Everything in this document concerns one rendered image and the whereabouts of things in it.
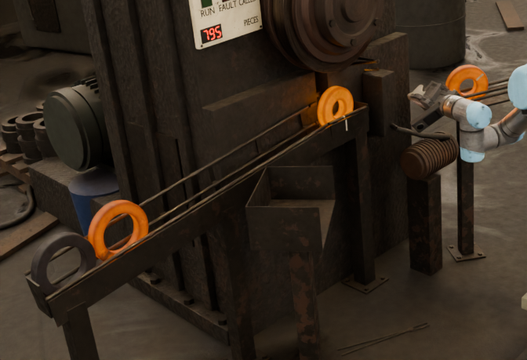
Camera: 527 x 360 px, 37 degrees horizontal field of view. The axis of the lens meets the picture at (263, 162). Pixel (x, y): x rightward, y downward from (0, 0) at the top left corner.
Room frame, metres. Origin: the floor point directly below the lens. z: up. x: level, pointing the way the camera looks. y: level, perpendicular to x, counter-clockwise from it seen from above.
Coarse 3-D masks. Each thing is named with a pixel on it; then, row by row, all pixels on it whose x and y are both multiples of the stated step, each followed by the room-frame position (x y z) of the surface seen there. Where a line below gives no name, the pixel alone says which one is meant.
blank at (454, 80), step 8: (456, 72) 2.69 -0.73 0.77; (464, 72) 2.69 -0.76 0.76; (472, 72) 2.70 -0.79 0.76; (480, 72) 2.70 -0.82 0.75; (448, 80) 2.71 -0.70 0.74; (456, 80) 2.69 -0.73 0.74; (480, 80) 2.70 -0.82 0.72; (456, 88) 2.69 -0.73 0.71; (472, 88) 2.73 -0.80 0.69; (480, 88) 2.70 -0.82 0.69
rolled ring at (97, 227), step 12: (108, 204) 1.98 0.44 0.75; (120, 204) 1.98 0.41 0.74; (132, 204) 2.00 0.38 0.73; (96, 216) 1.95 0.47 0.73; (108, 216) 1.95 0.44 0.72; (132, 216) 2.02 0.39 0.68; (144, 216) 2.02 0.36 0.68; (96, 228) 1.92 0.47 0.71; (144, 228) 2.02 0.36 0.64; (96, 240) 1.92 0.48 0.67; (132, 240) 2.01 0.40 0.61; (96, 252) 1.91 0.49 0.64; (108, 252) 1.94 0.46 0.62
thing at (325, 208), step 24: (288, 168) 2.15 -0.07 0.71; (312, 168) 2.13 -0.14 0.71; (264, 192) 2.11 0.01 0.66; (288, 192) 2.15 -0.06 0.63; (312, 192) 2.13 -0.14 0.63; (264, 216) 1.91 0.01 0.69; (288, 216) 1.89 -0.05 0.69; (312, 216) 1.87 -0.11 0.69; (264, 240) 1.91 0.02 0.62; (288, 240) 1.89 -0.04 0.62; (312, 240) 1.87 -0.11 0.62; (312, 264) 2.05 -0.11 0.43; (312, 288) 2.02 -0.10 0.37; (312, 312) 2.01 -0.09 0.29; (312, 336) 2.01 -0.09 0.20
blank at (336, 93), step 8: (336, 88) 2.55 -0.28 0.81; (344, 88) 2.57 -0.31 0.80; (328, 96) 2.52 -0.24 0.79; (336, 96) 2.54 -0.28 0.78; (344, 96) 2.57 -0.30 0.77; (320, 104) 2.52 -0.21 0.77; (328, 104) 2.51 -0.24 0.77; (344, 104) 2.57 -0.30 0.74; (352, 104) 2.59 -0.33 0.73; (320, 112) 2.51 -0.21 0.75; (328, 112) 2.51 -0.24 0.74; (344, 112) 2.56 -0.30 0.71; (320, 120) 2.51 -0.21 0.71; (328, 120) 2.51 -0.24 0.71
